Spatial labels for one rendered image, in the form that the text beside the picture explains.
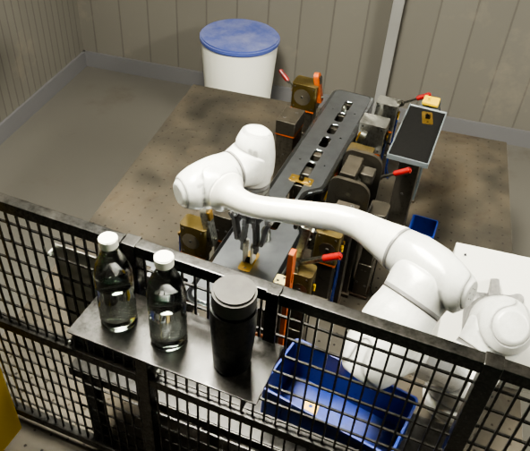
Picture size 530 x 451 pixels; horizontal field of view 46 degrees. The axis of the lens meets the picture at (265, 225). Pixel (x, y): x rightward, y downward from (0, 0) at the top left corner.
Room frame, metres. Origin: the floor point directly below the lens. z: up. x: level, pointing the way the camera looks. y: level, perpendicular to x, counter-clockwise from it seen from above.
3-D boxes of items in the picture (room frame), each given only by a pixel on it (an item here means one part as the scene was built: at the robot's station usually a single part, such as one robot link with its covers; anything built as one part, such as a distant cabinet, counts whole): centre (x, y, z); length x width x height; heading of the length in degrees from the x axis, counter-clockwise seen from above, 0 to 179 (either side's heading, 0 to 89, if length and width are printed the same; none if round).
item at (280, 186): (1.80, -0.11, 1.00); 1.38 x 0.22 x 0.02; 161
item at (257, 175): (1.32, 0.05, 1.40); 0.13 x 0.11 x 0.16; 134
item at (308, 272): (1.28, -0.13, 0.87); 0.10 x 0.07 x 0.35; 71
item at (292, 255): (1.19, -0.08, 0.95); 0.03 x 0.01 x 0.50; 161
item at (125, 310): (0.72, 0.25, 1.53); 0.07 x 0.07 x 0.20
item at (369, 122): (2.03, -0.39, 0.90); 0.13 x 0.08 x 0.41; 71
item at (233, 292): (0.65, 0.04, 1.52); 0.07 x 0.07 x 0.18
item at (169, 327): (0.69, 0.15, 1.53); 0.07 x 0.07 x 0.20
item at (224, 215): (1.58, 0.15, 0.84); 0.10 x 0.05 x 0.29; 71
